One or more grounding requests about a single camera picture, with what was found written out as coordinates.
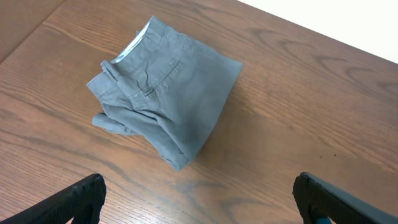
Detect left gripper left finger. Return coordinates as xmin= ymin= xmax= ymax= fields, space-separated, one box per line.
xmin=1 ymin=174 xmax=106 ymax=224

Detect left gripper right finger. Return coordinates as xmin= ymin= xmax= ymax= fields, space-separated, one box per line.
xmin=293 ymin=172 xmax=397 ymax=224

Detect grey shorts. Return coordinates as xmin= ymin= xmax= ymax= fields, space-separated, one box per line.
xmin=88 ymin=17 xmax=243 ymax=170

